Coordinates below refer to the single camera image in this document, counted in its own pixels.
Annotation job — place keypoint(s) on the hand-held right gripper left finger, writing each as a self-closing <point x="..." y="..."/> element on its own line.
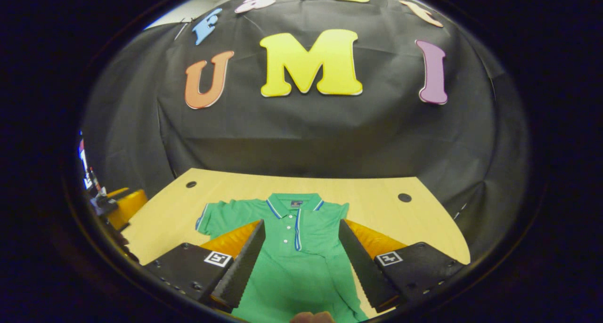
<point x="242" y="266"/>

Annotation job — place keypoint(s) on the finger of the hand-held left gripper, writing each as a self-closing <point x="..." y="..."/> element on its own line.
<point x="129" y="207"/>
<point x="117" y="191"/>

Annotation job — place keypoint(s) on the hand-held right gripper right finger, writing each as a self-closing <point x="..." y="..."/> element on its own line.
<point x="362" y="269"/>

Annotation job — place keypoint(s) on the green T-shirt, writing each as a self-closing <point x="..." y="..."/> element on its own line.
<point x="301" y="276"/>

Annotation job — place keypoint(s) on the bright computer screen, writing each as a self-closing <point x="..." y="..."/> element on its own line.
<point x="85" y="174"/>

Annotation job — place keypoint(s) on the black backdrop cloth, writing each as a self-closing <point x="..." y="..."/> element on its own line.
<point x="306" y="134"/>

